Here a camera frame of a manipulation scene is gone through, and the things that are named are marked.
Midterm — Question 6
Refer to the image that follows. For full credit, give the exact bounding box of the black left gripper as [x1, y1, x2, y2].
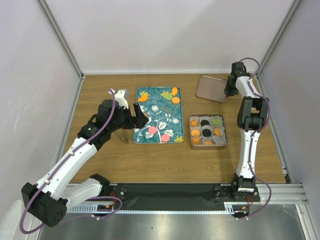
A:
[108, 103, 149, 132]

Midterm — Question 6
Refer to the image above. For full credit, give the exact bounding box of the brown tin lid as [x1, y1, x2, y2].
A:
[195, 75, 227, 103]

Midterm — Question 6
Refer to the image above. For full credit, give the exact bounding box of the orange swirl cookie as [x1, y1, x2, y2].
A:
[190, 119, 198, 128]

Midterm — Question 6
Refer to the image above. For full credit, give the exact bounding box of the orange dotted round cookie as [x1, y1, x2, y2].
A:
[191, 129, 201, 137]

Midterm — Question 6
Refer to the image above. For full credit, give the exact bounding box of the green sandwich cookie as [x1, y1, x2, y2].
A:
[165, 93, 173, 101]
[212, 118, 221, 126]

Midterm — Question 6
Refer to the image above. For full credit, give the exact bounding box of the tan swirl cookie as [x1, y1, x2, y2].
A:
[191, 136, 202, 145]

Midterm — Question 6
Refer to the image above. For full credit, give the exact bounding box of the black sandwich cookie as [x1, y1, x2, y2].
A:
[200, 119, 210, 127]
[202, 128, 212, 138]

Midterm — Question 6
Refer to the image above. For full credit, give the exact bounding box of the tan dotted round cookie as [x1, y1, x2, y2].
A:
[213, 127, 224, 137]

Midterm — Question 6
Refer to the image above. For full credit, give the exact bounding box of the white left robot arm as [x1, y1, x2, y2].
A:
[19, 89, 149, 234]

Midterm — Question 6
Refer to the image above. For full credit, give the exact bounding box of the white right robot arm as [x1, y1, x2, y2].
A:
[133, 60, 270, 202]

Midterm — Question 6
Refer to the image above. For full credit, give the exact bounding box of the pink sandwich cookie left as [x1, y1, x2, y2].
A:
[148, 126, 157, 134]

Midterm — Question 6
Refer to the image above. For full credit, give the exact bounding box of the pink sandwich cookie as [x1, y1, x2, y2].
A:
[148, 126, 157, 134]
[161, 134, 170, 143]

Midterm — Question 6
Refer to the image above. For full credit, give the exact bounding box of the orange fish cookie left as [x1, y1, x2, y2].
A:
[137, 95, 149, 103]

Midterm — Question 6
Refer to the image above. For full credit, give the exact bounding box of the orange fish cookie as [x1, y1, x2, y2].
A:
[171, 87, 179, 97]
[137, 95, 149, 103]

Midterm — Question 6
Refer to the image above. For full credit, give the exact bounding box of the teal floral tray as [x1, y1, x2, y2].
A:
[133, 86, 184, 144]

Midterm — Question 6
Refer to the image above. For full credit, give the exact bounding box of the pink sandwich cookie right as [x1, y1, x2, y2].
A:
[161, 134, 170, 143]

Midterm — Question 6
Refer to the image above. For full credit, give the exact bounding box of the green sandwich cookie top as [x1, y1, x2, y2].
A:
[165, 93, 173, 101]

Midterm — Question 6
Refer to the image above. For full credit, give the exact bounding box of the tan dotted cookie top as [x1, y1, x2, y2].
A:
[171, 97, 181, 104]

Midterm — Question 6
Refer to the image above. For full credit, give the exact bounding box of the orange fish cookie right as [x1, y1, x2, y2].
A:
[171, 87, 179, 97]

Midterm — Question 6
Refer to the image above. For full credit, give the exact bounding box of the brown cookie tin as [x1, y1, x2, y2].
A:
[188, 113, 228, 150]

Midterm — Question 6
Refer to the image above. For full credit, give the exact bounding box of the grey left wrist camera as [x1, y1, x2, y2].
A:
[117, 88, 129, 100]

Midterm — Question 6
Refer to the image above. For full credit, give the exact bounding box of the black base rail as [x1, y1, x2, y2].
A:
[92, 183, 260, 212]

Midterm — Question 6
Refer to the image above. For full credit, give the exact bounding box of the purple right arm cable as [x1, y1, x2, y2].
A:
[236, 57, 273, 221]

